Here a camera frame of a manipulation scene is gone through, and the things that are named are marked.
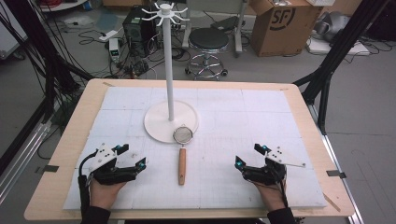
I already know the grey metal frame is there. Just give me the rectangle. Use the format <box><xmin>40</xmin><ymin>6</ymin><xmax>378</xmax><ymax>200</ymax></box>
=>
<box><xmin>182</xmin><ymin>0</ymin><xmax>248</xmax><ymax>58</ymax></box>

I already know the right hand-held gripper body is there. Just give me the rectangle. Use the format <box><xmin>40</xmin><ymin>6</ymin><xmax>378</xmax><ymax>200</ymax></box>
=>
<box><xmin>253</xmin><ymin>147</ymin><xmax>306</xmax><ymax>187</ymax></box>

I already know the person's right hand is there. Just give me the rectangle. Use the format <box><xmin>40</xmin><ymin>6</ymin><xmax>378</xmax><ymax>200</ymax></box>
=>
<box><xmin>253</xmin><ymin>182</ymin><xmax>288</xmax><ymax>213</ymax></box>

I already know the white flat board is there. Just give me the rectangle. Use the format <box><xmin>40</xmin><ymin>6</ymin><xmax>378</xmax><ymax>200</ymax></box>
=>
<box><xmin>306</xmin><ymin>36</ymin><xmax>372</xmax><ymax>57</ymax></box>

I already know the cardboard box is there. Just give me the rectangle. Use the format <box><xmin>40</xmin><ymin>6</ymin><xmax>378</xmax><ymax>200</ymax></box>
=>
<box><xmin>248</xmin><ymin>0</ymin><xmax>325</xmax><ymax>58</ymax></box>

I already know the black tape strip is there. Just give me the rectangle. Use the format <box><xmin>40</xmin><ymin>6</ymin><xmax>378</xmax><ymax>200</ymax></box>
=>
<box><xmin>326</xmin><ymin>170</ymin><xmax>347</xmax><ymax>180</ymax></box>
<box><xmin>35</xmin><ymin>164</ymin><xmax>60</xmax><ymax>175</ymax></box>

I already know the black round stool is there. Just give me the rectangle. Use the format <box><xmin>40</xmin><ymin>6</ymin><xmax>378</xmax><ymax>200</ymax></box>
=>
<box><xmin>185</xmin><ymin>27</ymin><xmax>230</xmax><ymax>82</ymax></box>

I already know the person's left hand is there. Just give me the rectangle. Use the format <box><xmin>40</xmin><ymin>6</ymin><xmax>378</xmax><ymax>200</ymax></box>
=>
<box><xmin>89</xmin><ymin>179</ymin><xmax>127</xmax><ymax>209</ymax></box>

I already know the left hand-held gripper cable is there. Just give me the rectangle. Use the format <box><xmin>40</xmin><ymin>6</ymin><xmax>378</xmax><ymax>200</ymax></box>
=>
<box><xmin>78</xmin><ymin>150</ymin><xmax>99</xmax><ymax>217</ymax></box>

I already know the hand-held gripper cable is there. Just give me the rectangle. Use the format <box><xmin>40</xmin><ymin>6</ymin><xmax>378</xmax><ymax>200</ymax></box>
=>
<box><xmin>277</xmin><ymin>178</ymin><xmax>290</xmax><ymax>208</ymax></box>
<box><xmin>78</xmin><ymin>150</ymin><xmax>99</xmax><ymax>217</ymax></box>

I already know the white grid mat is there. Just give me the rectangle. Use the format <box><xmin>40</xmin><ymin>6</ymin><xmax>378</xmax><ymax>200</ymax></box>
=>
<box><xmin>63</xmin><ymin>86</ymin><xmax>328</xmax><ymax>210</ymax></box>

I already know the white power strip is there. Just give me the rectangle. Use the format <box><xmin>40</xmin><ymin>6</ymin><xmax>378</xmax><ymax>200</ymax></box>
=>
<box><xmin>98</xmin><ymin>29</ymin><xmax>120</xmax><ymax>43</ymax></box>

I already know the black metal stand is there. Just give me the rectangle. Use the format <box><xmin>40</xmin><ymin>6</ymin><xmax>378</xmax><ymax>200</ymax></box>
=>
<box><xmin>0</xmin><ymin>0</ymin><xmax>94</xmax><ymax>125</ymax></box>
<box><xmin>292</xmin><ymin>0</ymin><xmax>390</xmax><ymax>136</ymax></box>

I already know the black computer tower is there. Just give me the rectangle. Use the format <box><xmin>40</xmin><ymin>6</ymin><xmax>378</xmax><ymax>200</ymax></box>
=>
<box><xmin>121</xmin><ymin>7</ymin><xmax>157</xmax><ymax>59</ymax></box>

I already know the right hand-held gripper cable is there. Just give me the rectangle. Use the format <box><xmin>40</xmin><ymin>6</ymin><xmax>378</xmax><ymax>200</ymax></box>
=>
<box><xmin>277</xmin><ymin>178</ymin><xmax>290</xmax><ymax>208</ymax></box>

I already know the white hook stand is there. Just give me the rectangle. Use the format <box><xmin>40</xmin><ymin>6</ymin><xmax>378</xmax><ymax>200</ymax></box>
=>
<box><xmin>141</xmin><ymin>2</ymin><xmax>200</xmax><ymax>145</ymax></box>

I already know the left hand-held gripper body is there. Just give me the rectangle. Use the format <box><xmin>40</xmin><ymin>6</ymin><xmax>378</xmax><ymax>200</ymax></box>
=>
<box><xmin>88</xmin><ymin>143</ymin><xmax>129</xmax><ymax>186</ymax></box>

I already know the aluminium rail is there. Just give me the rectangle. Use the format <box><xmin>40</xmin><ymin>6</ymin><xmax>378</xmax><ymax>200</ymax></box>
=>
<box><xmin>0</xmin><ymin>120</ymin><xmax>52</xmax><ymax>202</ymax></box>
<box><xmin>307</xmin><ymin>104</ymin><xmax>365</xmax><ymax>224</ymax></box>

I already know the wooden-handled mesh strainer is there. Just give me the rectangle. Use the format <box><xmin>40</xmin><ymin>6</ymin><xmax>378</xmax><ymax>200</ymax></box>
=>
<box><xmin>172</xmin><ymin>125</ymin><xmax>194</xmax><ymax>187</ymax></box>

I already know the small white power supply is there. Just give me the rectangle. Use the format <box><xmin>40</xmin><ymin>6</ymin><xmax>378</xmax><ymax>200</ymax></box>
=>
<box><xmin>107</xmin><ymin>37</ymin><xmax>122</xmax><ymax>63</ymax></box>

